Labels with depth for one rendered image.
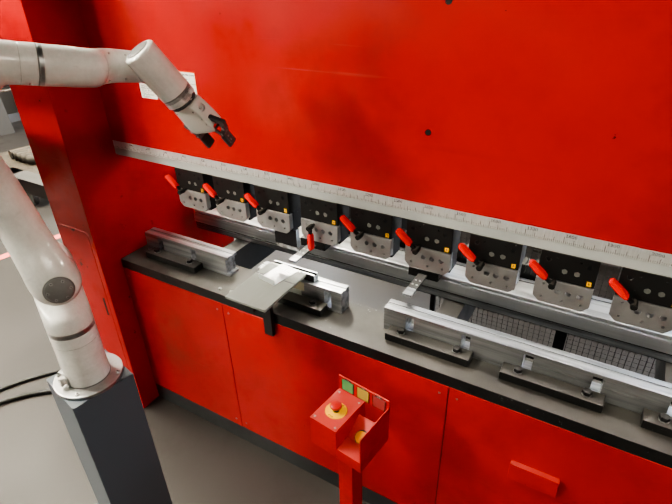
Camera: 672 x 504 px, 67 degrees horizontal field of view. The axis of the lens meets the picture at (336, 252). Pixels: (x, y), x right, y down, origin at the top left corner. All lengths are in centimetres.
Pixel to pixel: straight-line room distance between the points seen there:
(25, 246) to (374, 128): 96
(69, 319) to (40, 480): 149
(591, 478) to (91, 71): 175
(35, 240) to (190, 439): 162
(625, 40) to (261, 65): 100
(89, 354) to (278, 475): 126
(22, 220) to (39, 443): 184
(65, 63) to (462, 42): 92
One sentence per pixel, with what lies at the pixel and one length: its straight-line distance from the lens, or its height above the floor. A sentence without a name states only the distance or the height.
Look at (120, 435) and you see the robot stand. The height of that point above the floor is 81.
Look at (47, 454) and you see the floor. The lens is 300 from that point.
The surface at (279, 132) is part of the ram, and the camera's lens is 174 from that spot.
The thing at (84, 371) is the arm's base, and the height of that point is 107.
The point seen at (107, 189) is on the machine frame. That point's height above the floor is 121.
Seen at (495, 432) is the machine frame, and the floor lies 71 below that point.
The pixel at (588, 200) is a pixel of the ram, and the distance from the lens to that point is 144.
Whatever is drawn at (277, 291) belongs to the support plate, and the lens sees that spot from 187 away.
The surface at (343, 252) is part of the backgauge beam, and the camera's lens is 215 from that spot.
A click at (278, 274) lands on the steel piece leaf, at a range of 196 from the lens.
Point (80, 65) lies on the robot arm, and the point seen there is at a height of 186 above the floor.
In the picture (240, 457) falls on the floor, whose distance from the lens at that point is 265.
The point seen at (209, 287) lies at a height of 87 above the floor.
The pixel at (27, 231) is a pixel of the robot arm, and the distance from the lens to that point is 140.
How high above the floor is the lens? 205
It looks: 30 degrees down
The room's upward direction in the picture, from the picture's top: 2 degrees counter-clockwise
